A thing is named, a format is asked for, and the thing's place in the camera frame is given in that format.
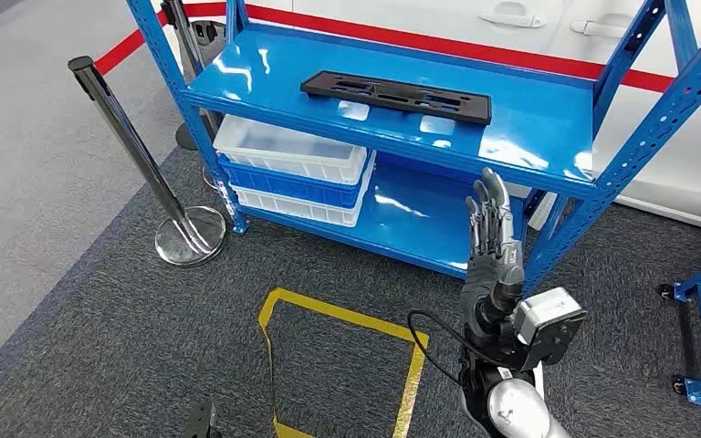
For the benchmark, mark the blue metal shelf rack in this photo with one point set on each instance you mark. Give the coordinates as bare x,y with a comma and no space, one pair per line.
538,121

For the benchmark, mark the dark round floor base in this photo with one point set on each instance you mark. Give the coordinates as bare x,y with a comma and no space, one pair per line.
186,138

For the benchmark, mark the chrome stanchion post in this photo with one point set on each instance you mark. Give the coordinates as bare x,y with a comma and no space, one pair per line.
188,42
190,239

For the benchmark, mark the yellow floor tape square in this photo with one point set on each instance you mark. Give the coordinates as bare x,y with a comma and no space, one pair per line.
414,375

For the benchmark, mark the long black plastic part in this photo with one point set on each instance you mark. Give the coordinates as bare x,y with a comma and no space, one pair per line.
474,112

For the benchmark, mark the blue plastic bin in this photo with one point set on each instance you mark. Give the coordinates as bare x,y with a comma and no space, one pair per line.
290,188

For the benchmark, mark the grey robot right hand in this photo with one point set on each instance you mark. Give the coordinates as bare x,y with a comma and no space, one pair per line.
495,266

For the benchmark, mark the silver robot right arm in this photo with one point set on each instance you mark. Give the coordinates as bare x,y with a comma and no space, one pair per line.
520,411

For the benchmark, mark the black robot bracket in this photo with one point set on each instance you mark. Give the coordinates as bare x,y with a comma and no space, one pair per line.
200,423

